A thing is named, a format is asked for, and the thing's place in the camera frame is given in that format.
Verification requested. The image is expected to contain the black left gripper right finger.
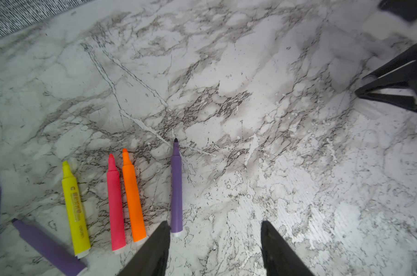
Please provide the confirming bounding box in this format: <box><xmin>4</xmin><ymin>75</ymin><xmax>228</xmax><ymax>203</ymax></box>
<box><xmin>261</xmin><ymin>221</ymin><xmax>314</xmax><ymax>276</ymax></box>

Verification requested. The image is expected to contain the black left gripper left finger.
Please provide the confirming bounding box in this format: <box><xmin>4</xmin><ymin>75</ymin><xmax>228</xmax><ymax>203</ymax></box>
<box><xmin>118</xmin><ymin>221</ymin><xmax>171</xmax><ymax>276</ymax></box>

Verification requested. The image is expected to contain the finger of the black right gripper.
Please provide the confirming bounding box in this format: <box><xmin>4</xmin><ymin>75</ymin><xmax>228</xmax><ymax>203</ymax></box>
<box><xmin>356</xmin><ymin>44</ymin><xmax>417</xmax><ymax>95</ymax></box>
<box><xmin>356</xmin><ymin>91</ymin><xmax>417</xmax><ymax>113</ymax></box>

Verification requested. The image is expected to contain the orange highlighter pen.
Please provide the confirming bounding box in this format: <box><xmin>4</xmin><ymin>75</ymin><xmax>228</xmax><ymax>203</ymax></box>
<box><xmin>122</xmin><ymin>148</ymin><xmax>147</xmax><ymax>242</ymax></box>

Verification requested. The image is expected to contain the pink highlighter pen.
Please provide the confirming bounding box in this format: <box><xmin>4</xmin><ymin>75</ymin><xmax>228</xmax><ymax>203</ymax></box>
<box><xmin>107</xmin><ymin>154</ymin><xmax>126</xmax><ymax>254</ymax></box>

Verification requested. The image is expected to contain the yellow highlighter pen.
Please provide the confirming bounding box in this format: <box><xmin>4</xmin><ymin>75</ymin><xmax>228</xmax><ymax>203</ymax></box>
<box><xmin>62</xmin><ymin>161</ymin><xmax>91</xmax><ymax>259</ymax></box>

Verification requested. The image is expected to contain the purple highlighter pen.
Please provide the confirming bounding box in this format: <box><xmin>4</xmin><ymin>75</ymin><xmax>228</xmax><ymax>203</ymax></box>
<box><xmin>171</xmin><ymin>138</ymin><xmax>183</xmax><ymax>237</ymax></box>

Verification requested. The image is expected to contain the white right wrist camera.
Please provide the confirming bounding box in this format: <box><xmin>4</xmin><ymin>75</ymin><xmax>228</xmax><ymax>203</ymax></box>
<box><xmin>363</xmin><ymin>0</ymin><xmax>417</xmax><ymax>43</ymax></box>

